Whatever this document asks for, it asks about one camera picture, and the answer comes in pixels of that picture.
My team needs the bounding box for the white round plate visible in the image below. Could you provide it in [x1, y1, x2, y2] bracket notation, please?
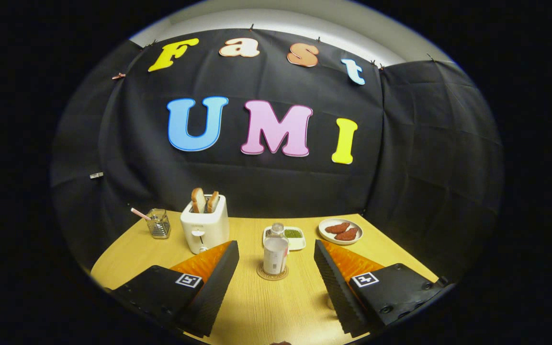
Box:
[318, 218, 363, 246]

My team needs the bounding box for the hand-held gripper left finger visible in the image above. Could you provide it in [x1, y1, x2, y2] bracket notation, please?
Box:
[111, 241, 240, 338]

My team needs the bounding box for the wooden table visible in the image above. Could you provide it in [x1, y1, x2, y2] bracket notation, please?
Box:
[90, 209, 441, 345]

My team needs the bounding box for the round cork coaster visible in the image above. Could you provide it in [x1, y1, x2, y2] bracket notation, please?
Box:
[257, 264, 289, 281]

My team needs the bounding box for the white toaster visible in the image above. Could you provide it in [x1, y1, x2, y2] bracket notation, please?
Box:
[180, 194, 230, 255]

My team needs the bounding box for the clear juice bottle white label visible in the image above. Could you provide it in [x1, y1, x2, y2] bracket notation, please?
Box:
[263, 223, 290, 276]

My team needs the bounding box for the small glass jar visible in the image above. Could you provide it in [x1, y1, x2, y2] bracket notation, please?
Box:
[146, 208, 171, 239]

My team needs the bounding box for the white divided dish with grains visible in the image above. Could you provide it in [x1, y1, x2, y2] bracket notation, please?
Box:
[263, 226, 306, 251]

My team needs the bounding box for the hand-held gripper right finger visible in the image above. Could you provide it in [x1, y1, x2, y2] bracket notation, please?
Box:
[313, 240, 441, 337]

